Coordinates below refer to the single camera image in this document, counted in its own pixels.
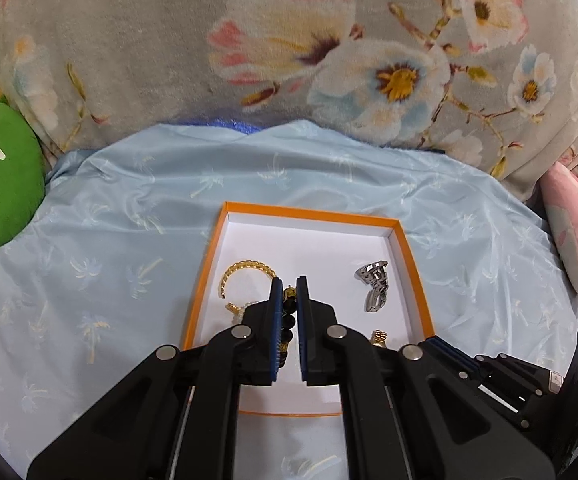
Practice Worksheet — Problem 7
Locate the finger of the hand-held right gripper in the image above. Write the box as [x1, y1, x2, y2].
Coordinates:
[421, 336, 545, 430]

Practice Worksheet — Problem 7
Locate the gold chain bangle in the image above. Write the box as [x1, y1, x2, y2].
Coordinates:
[219, 259, 278, 306]

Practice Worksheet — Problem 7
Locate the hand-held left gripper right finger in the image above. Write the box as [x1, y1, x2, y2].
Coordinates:
[295, 275, 555, 480]

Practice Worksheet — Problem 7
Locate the white pearl bracelet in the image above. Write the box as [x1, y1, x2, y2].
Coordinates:
[225, 300, 261, 329]

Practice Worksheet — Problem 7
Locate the silver metal wristwatch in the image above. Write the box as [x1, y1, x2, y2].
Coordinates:
[354, 259, 390, 314]

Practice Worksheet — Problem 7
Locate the grey floral blanket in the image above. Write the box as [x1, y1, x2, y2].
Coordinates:
[0, 0, 578, 202]

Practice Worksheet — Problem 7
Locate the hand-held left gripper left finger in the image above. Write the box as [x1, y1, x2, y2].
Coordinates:
[26, 276, 283, 480]

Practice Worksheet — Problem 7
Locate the orange cardboard box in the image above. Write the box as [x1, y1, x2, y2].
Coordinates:
[179, 201, 437, 417]

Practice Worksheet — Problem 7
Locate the black bead bracelet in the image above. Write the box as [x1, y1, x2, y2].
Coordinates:
[278, 286, 300, 367]

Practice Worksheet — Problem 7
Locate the pink floral pillow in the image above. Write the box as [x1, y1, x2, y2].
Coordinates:
[539, 160, 578, 302]

